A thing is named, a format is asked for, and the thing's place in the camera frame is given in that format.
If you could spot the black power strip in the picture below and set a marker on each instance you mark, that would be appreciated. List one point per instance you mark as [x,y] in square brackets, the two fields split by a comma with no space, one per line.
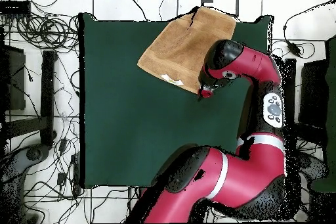
[75,174]

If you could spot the dark flat box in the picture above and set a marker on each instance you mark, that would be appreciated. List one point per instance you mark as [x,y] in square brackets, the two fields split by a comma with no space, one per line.
[14,76]
[312,95]

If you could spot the small black power adapter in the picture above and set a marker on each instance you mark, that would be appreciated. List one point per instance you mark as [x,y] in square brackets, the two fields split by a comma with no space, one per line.
[61,178]

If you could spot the dark green table cloth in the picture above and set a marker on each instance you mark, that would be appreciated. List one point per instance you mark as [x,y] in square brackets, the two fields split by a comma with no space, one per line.
[131,129]

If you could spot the black stand leg bar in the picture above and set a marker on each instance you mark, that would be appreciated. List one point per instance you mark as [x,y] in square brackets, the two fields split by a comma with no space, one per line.
[290,82]
[47,90]

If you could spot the dark stand base foot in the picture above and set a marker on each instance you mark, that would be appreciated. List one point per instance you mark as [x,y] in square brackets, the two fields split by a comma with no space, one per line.
[34,153]
[312,166]

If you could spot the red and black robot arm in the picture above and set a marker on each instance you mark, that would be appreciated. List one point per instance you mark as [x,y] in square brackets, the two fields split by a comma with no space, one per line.
[244,174]

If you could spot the black flat device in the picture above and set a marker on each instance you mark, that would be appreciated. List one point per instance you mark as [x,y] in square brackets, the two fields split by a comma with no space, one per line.
[14,7]

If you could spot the tan terry towel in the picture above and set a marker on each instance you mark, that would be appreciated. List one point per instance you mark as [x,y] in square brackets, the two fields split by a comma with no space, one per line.
[178,50]

